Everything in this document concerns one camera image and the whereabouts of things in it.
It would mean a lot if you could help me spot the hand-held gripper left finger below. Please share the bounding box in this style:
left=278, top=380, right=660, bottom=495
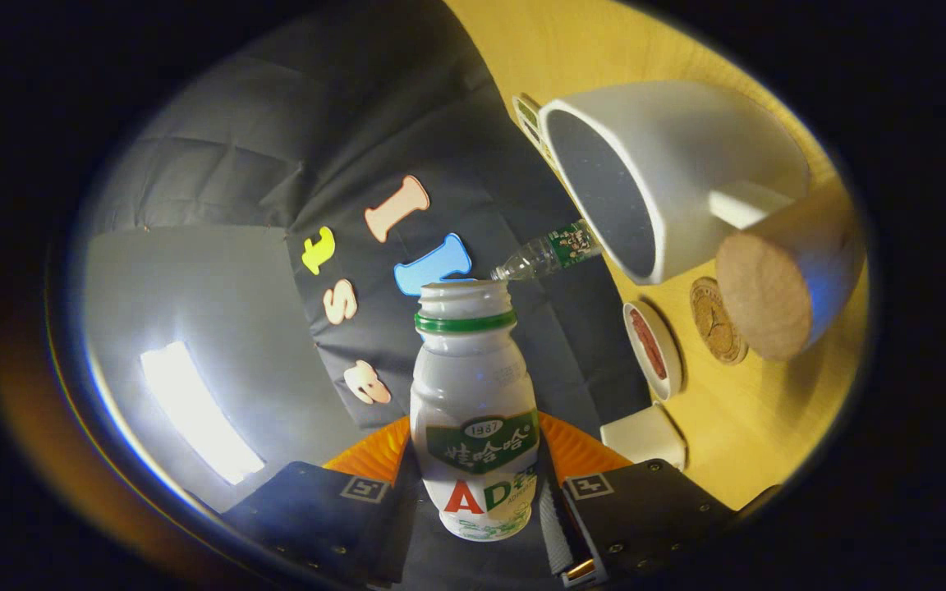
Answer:
left=218, top=415, right=420, bottom=588

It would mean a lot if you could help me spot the white cup with wooden handle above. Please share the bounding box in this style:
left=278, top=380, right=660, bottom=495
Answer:
left=538, top=80, right=866, bottom=362

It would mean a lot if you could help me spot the round cork coaster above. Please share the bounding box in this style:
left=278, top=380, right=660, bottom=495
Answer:
left=690, top=276, right=749, bottom=365

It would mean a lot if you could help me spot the white juice bottle green label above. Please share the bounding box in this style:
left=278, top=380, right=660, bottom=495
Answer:
left=409, top=280, right=540, bottom=543

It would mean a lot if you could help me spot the white divided dish with beans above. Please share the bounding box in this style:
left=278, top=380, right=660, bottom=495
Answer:
left=512, top=93, right=564, bottom=177

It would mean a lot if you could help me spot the white toaster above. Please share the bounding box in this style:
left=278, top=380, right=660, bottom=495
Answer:
left=600, top=402, right=687, bottom=471

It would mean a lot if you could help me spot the black backdrop cloth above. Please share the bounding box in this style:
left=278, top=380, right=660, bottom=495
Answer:
left=87, top=0, right=654, bottom=591

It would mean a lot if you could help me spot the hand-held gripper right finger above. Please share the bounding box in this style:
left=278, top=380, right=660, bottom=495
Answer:
left=537, top=412, right=738, bottom=588

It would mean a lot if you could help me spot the wooden table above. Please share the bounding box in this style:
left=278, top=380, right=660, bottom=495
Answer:
left=440, top=0, right=870, bottom=511

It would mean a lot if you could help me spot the clear plastic water bottle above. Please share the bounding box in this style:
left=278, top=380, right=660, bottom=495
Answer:
left=489, top=218, right=604, bottom=282

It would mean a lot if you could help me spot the round beige plate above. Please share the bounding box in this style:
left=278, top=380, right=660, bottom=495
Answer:
left=622, top=300, right=684, bottom=402

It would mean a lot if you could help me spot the ceiling light panel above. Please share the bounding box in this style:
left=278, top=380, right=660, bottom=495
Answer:
left=139, top=341, right=267, bottom=487

